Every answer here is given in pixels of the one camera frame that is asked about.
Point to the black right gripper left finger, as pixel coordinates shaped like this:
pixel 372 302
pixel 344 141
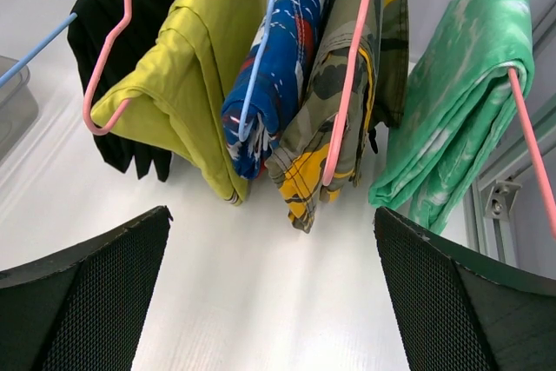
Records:
pixel 84 307

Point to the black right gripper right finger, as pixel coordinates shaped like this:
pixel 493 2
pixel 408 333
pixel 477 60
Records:
pixel 457 309

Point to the light blue wire hanger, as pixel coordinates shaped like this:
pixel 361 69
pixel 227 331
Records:
pixel 15 68

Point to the black trousers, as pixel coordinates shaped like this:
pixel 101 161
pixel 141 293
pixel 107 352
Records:
pixel 86 35

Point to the pink hanger under green trousers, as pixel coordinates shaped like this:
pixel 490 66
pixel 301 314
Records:
pixel 533 148

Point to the yellow-green trousers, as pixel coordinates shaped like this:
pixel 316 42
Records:
pixel 177 89

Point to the pink hanger under camouflage shorts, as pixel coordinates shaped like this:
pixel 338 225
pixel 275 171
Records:
pixel 342 115

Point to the pink hanger under yellow trousers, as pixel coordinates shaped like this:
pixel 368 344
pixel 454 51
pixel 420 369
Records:
pixel 96 75

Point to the blue hanger under patterned shorts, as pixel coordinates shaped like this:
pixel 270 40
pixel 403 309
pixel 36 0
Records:
pixel 244 127

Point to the clear plastic bin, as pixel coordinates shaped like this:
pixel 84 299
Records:
pixel 19 110

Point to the camouflage shorts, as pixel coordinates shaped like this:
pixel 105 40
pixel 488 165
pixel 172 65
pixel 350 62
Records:
pixel 358 80

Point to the blue patterned shorts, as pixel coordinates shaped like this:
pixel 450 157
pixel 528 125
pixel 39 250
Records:
pixel 294 36

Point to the aluminium corner bracket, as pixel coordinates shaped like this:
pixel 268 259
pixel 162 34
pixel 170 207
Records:
pixel 499 198

